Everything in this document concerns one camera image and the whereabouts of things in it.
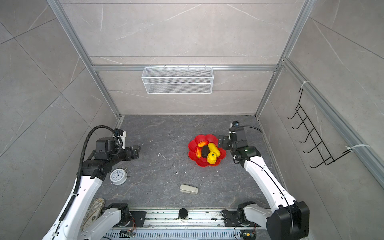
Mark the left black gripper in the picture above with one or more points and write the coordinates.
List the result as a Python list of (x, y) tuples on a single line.
[(135, 151)]

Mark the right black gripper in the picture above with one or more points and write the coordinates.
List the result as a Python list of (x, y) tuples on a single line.
[(226, 139)]

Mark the yellow fake banana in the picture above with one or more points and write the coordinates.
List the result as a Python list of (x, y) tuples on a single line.
[(214, 149)]

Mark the black fake avocado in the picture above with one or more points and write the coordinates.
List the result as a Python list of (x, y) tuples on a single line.
[(205, 151)]

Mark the red-yellow fake mango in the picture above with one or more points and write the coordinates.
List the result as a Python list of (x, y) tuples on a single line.
[(198, 152), (203, 143)]

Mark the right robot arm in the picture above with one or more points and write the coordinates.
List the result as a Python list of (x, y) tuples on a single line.
[(286, 218)]

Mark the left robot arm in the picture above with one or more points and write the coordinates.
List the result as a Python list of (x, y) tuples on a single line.
[(91, 174)]

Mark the red flower-shaped fruit bowl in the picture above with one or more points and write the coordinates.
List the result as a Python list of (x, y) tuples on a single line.
[(203, 162)]

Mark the white alarm clock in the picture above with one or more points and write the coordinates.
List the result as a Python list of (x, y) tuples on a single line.
[(118, 177)]

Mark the patterned slipper object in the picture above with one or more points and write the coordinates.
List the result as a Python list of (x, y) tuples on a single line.
[(93, 213)]

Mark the beige stapler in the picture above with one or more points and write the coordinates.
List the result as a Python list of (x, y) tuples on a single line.
[(189, 189)]

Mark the black round knob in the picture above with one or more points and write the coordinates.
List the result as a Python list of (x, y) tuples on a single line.
[(183, 214)]

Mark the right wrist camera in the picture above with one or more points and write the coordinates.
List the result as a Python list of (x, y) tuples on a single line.
[(233, 126)]

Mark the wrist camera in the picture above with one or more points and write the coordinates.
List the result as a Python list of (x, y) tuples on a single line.
[(120, 135), (233, 126)]

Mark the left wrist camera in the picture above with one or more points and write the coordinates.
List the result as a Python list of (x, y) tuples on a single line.
[(120, 135)]

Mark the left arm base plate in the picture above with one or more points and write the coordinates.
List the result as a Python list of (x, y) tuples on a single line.
[(136, 218)]

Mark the aluminium rail track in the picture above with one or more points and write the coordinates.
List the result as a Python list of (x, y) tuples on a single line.
[(202, 219)]

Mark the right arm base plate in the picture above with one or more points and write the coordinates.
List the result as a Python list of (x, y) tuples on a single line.
[(231, 218)]

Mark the white wire mesh basket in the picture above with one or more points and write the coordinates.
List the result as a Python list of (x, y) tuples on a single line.
[(178, 80)]

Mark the black wire hook rack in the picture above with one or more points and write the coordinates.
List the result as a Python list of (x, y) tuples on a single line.
[(313, 136)]

